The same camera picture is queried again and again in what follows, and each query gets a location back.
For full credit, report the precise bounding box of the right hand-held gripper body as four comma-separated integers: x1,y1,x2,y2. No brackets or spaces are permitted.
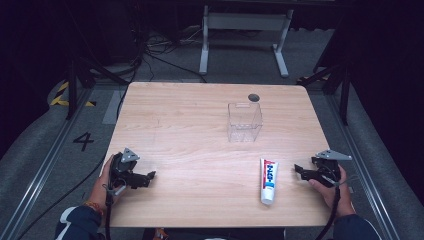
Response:
311,149,353,188

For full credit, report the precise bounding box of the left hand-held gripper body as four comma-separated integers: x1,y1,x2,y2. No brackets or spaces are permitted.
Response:
109,147,145,198

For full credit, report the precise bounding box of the white toothpaste tube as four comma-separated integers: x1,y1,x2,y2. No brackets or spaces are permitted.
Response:
259,157,280,206

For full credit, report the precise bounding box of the clear plastic box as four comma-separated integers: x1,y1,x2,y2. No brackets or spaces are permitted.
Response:
227,101,264,144

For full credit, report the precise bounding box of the person's left hand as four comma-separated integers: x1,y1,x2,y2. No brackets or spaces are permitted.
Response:
87,154,122,215

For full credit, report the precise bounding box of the person's right hand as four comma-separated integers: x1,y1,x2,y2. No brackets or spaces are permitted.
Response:
308,164,356,219

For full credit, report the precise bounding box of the black tripod stand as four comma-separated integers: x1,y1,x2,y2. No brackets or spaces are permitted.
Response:
295,61,352,127
64,54,130,121

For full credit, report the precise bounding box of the yellow black hazard tape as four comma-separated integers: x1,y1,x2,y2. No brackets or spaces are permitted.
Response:
49,81,98,108

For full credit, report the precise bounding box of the aluminium floor rail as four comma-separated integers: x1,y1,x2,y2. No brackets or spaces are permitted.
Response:
324,94,406,240
0,87,96,240

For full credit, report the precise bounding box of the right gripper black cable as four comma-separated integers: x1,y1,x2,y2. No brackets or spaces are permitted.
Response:
314,185,342,240

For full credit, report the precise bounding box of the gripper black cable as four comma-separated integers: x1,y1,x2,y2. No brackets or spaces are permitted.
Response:
104,184,115,240
314,185,342,240

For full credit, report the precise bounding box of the orange woven bracelet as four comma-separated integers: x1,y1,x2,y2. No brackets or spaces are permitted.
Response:
83,200,105,216

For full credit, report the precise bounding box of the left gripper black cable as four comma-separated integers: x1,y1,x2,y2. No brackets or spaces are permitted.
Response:
104,184,115,240

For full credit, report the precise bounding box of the long black floor cable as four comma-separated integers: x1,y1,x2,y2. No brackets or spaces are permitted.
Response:
15,153,108,240

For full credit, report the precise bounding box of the tangle of black cables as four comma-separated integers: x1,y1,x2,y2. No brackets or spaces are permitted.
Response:
128,19,208,84

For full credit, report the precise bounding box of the white metal desk frame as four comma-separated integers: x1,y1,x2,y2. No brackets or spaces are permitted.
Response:
198,4,295,79

